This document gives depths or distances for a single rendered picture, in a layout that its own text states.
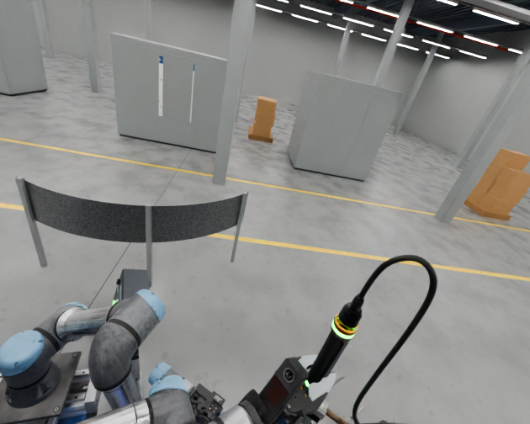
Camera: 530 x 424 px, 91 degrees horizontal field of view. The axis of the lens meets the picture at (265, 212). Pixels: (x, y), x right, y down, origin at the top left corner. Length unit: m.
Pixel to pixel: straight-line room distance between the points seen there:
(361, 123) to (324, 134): 0.90
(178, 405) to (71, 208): 2.22
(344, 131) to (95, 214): 5.63
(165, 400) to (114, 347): 0.24
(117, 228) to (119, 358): 1.85
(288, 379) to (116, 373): 0.49
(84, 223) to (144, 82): 4.53
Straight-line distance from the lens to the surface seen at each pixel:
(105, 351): 0.85
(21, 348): 1.21
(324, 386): 0.64
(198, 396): 1.10
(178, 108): 6.60
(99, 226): 2.66
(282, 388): 0.56
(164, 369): 1.12
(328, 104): 6.58
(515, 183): 8.68
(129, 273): 1.36
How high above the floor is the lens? 2.20
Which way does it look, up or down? 29 degrees down
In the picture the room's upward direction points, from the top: 14 degrees clockwise
